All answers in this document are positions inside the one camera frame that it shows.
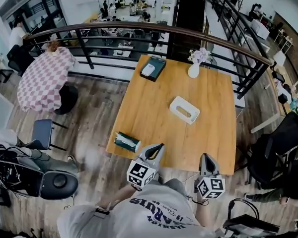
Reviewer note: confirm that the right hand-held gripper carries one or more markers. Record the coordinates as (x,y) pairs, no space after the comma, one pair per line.
(211,187)

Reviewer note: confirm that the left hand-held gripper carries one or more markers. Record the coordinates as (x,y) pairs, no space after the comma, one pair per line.
(140,173)

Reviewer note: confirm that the dark green tissue pack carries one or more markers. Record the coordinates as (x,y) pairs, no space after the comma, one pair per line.
(126,142)

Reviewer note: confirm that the white tissue box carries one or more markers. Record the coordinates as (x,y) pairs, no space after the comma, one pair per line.
(173,105)

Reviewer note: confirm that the person's right forearm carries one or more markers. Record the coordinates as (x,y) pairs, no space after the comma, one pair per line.
(203,212)

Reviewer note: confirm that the person's left forearm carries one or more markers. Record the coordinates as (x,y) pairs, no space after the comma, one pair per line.
(119,196)

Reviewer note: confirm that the wooden table with white legs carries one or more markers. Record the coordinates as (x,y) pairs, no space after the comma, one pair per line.
(164,133)

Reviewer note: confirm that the person's grey printed shirt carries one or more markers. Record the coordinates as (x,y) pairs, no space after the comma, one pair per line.
(144,219)

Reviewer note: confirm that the black flat device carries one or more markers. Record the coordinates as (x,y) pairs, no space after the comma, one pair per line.
(250,225)

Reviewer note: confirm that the black office chair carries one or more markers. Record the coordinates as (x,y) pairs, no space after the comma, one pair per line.
(283,137)

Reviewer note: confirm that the small white pouch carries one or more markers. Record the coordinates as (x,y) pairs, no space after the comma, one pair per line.
(147,70)

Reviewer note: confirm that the dark green tray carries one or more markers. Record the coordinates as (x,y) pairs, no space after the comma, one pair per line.
(159,67)

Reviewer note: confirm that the white vase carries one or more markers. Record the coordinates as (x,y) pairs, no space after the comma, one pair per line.
(193,72)

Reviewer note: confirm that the black chair with round hub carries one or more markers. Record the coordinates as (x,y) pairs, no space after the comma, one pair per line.
(59,182)

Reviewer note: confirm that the light wooden desk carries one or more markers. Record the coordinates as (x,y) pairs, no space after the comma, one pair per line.
(275,93)

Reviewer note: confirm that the pale purple flowers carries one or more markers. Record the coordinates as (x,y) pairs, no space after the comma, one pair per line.
(201,54)

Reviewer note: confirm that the blue-grey chair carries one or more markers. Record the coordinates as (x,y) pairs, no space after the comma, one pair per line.
(41,133)

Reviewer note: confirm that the white floor lamp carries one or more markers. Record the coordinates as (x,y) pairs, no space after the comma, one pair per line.
(279,58)

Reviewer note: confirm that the pink checkered tablecloth table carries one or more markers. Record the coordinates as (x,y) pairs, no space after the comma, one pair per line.
(44,80)

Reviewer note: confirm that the black railing with wooden handrail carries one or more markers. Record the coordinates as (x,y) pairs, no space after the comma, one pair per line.
(139,24)

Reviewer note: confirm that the black backpack rig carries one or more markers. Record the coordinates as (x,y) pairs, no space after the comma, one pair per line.
(12,175)

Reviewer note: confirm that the dried orange plant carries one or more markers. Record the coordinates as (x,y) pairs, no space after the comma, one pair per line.
(53,47)

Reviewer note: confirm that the black mesh chair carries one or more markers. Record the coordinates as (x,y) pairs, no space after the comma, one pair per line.
(21,58)

